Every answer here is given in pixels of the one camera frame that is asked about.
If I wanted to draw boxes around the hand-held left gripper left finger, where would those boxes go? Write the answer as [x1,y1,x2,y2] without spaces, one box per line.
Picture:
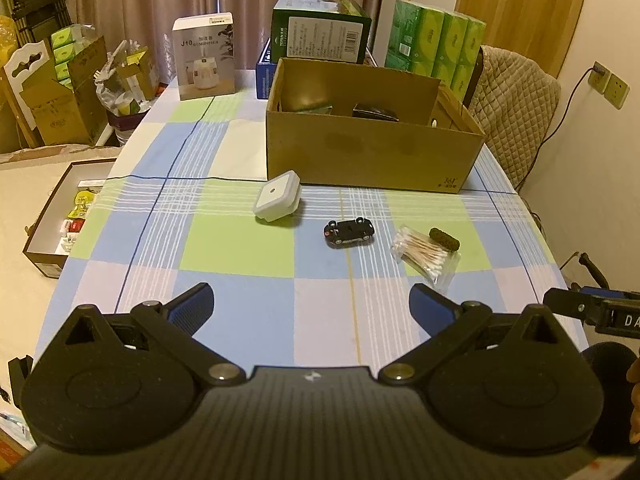
[59,282,246,387]

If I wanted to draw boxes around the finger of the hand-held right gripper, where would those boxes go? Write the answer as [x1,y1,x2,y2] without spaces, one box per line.
[542,282,626,322]
[575,251,611,289]

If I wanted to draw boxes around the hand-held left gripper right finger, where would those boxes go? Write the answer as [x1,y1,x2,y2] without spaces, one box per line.
[377,283,568,386]

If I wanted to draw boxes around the brown cardboard box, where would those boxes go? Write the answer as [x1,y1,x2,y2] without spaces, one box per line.
[265,57,487,194]

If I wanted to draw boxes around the black product box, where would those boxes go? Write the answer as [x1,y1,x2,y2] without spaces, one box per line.
[352,102,401,122]

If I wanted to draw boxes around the person's right hand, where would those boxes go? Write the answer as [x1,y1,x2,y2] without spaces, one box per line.
[626,356,640,445]

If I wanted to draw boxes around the bag of cotton swabs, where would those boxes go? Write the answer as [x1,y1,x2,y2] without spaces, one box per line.
[391,227,461,291]

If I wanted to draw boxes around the dark brown cylinder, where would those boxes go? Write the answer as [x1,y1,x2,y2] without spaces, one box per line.
[428,227,461,252]

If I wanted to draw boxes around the black toy car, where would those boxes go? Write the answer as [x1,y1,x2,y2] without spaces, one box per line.
[323,217,375,248]

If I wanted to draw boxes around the white square night light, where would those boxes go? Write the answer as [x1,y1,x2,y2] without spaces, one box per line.
[253,171,303,223]

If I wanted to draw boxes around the pile of small packets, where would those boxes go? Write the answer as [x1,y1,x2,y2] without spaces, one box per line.
[57,187,98,256]

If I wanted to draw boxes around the open shoe box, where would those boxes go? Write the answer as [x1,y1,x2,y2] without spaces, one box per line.
[22,157,118,281]

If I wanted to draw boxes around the quilted chair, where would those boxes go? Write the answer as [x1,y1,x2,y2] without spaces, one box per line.
[467,45,561,191]

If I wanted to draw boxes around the bin with plastic bag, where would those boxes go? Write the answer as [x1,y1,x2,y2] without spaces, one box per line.
[92,40,151,116]

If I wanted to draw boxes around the small open carton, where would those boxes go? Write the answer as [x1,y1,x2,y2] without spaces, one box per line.
[117,45,161,103]

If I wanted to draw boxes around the blue product box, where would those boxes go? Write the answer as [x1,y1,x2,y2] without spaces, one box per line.
[255,37,378,100]

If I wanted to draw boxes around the carton with cutout flap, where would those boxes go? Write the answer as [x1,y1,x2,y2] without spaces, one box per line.
[2,35,108,148]

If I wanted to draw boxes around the white humidifier box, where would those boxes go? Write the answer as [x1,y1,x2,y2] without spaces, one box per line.
[172,12,237,101]

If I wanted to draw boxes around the green tissue multipack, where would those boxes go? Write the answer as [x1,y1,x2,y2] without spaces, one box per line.
[384,0,488,106]

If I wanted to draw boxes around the green tissue packs in carton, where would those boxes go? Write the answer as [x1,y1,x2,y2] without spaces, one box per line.
[50,27,83,83]

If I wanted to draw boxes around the green product box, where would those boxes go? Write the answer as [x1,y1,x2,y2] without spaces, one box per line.
[272,0,373,65]

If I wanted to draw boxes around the yellow plastic bag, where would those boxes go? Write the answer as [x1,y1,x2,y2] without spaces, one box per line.
[0,15,26,68]

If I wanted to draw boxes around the black folding rack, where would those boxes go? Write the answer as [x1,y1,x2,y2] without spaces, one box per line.
[0,0,73,61]

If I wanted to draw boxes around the black power cord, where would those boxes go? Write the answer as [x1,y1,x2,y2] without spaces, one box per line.
[517,62,608,193]

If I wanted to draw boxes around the wall socket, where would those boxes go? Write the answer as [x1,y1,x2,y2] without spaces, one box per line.
[587,60,609,93]
[605,74,631,110]

